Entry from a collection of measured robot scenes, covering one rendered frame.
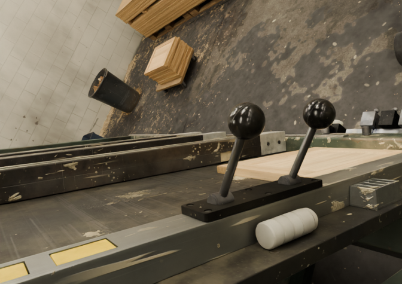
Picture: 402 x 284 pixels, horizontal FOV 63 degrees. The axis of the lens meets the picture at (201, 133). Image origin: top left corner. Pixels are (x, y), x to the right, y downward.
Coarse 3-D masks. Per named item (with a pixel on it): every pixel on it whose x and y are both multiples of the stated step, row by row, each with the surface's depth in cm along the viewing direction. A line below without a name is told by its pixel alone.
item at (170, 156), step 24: (192, 144) 94; (216, 144) 99; (264, 144) 110; (0, 168) 70; (24, 168) 69; (48, 168) 72; (72, 168) 75; (96, 168) 78; (120, 168) 81; (144, 168) 85; (168, 168) 89; (192, 168) 94; (0, 192) 66; (24, 192) 69; (48, 192) 72
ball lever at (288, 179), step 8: (312, 104) 39; (320, 104) 38; (328, 104) 38; (304, 112) 39; (312, 112) 38; (320, 112) 38; (328, 112) 38; (304, 120) 40; (312, 120) 39; (320, 120) 38; (328, 120) 38; (312, 128) 40; (320, 128) 39; (312, 136) 41; (304, 144) 41; (304, 152) 42; (296, 160) 43; (296, 168) 43; (288, 176) 44; (296, 176) 44; (288, 184) 43
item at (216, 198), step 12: (240, 108) 32; (252, 108) 31; (228, 120) 33; (240, 120) 31; (252, 120) 31; (264, 120) 32; (240, 132) 32; (252, 132) 31; (240, 144) 34; (228, 168) 35; (228, 180) 36; (228, 192) 37; (216, 204) 36
